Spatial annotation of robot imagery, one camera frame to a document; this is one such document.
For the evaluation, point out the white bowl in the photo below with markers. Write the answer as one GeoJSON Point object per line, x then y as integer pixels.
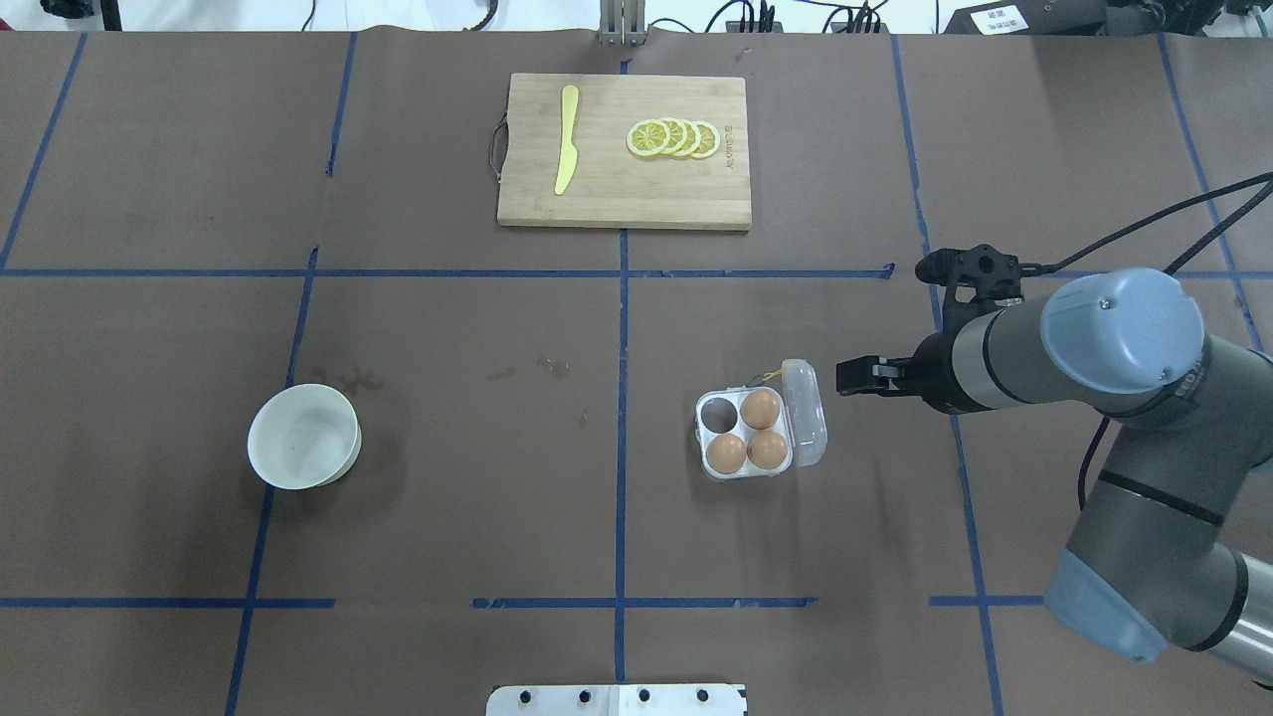
{"type": "Point", "coordinates": [308, 435]}

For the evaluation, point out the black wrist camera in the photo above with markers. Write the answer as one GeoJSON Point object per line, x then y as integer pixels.
{"type": "Point", "coordinates": [976, 278]}

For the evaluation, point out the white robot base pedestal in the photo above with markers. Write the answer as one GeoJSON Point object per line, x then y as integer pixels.
{"type": "Point", "coordinates": [619, 699]}

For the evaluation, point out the yellow plastic knife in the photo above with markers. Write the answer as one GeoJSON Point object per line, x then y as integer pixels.
{"type": "Point", "coordinates": [568, 152]}

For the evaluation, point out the wooden cutting board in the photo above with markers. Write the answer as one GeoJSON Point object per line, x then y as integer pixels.
{"type": "Point", "coordinates": [613, 189]}

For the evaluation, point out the aluminium frame post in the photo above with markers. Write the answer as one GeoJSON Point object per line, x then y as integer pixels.
{"type": "Point", "coordinates": [622, 23]}

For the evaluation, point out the clear plastic egg box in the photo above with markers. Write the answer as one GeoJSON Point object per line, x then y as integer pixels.
{"type": "Point", "coordinates": [802, 421]}

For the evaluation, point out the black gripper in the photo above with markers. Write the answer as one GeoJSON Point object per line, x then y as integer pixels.
{"type": "Point", "coordinates": [932, 371]}

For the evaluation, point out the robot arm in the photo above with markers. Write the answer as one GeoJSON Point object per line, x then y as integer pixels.
{"type": "Point", "coordinates": [1144, 568]}

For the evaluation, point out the brown egg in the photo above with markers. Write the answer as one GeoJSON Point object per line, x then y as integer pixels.
{"type": "Point", "coordinates": [761, 409]}
{"type": "Point", "coordinates": [768, 450]}
{"type": "Point", "coordinates": [726, 454]}

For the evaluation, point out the lemon slice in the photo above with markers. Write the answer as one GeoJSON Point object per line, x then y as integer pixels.
{"type": "Point", "coordinates": [692, 138]}
{"type": "Point", "coordinates": [648, 138]}
{"type": "Point", "coordinates": [708, 140]}
{"type": "Point", "coordinates": [676, 132]}

